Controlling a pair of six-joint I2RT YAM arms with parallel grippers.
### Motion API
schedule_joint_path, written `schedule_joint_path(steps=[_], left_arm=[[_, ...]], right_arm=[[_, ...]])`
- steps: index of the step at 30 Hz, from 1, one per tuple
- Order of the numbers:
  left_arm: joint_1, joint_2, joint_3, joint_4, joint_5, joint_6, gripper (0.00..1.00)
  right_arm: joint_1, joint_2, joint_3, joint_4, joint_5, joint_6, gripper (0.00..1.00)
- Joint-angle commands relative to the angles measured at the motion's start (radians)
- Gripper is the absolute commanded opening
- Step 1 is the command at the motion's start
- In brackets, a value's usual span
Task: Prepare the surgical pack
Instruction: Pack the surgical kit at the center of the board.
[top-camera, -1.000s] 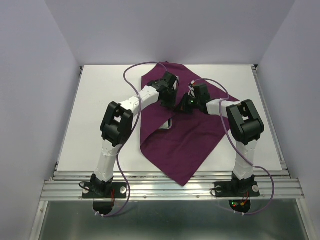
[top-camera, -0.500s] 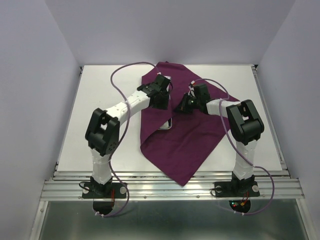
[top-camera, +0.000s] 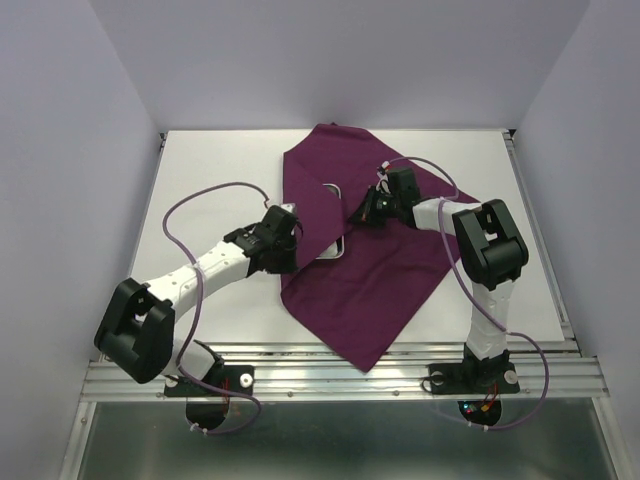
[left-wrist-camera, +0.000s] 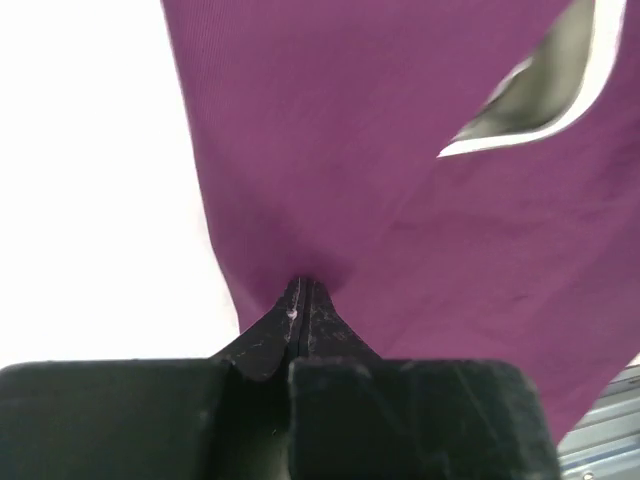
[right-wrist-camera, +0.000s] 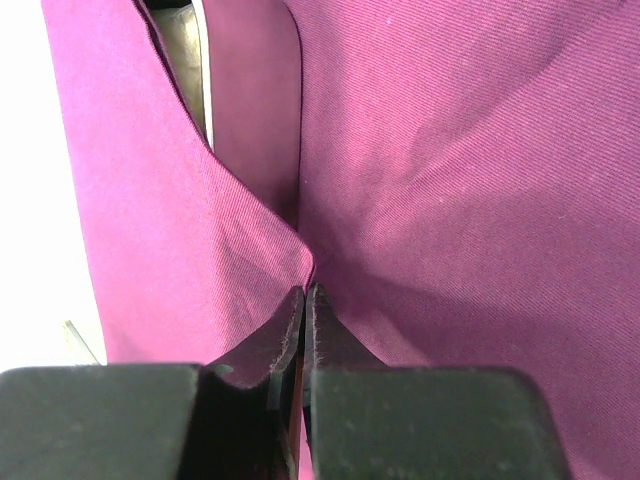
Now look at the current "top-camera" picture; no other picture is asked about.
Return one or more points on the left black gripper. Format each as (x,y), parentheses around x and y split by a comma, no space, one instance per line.
(290,265)

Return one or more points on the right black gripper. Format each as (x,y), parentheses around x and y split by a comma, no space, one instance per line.
(365,213)

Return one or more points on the stainless steel instrument tray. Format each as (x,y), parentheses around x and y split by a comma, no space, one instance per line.
(331,236)

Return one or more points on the purple surgical drape cloth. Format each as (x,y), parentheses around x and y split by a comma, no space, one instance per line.
(359,304)

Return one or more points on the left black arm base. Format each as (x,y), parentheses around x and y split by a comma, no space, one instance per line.
(235,378)

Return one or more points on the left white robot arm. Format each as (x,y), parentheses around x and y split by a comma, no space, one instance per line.
(137,331)

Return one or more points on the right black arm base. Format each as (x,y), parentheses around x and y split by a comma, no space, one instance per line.
(472,376)

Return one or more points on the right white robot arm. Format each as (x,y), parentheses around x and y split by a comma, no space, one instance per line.
(492,252)

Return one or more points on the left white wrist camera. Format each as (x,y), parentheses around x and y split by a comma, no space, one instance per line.
(289,207)

